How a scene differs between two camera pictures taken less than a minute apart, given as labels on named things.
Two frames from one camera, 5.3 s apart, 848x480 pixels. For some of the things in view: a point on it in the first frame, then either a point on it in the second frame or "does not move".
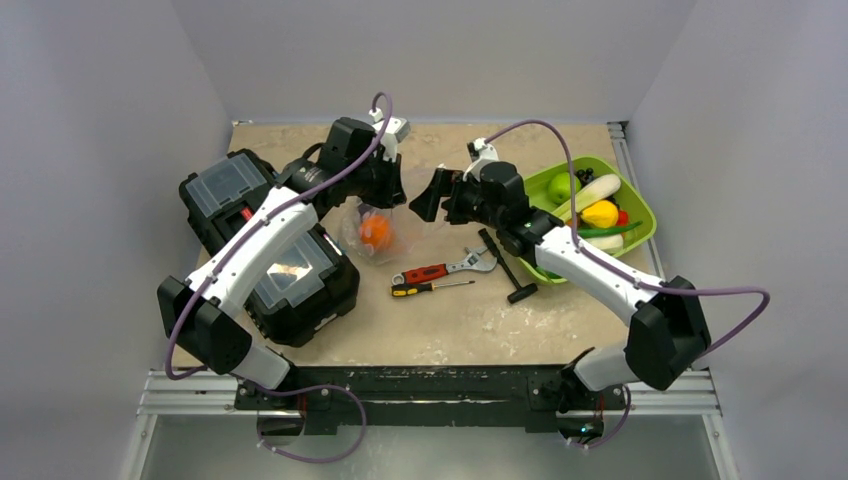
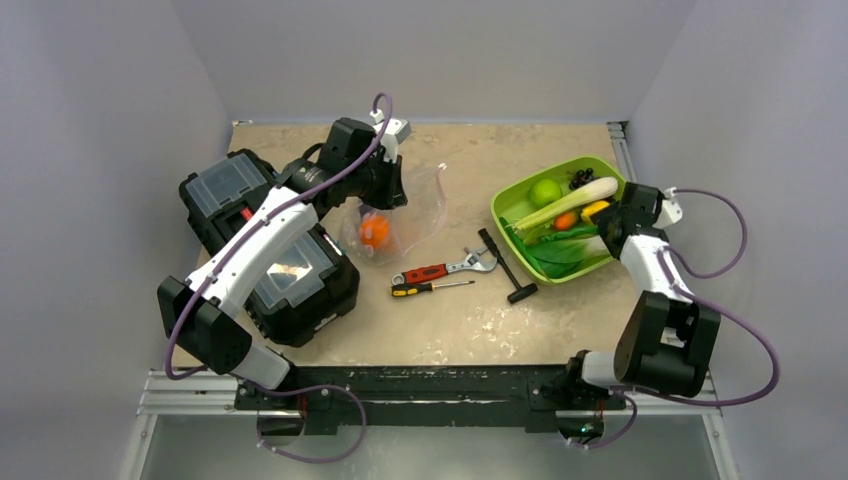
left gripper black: [392, 193] does not move
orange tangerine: [376, 232] does not move
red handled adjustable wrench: [473, 259] does not move
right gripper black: [454, 198] -> [611, 225]
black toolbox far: [220, 199] does not move
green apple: [559, 187] -> [543, 192]
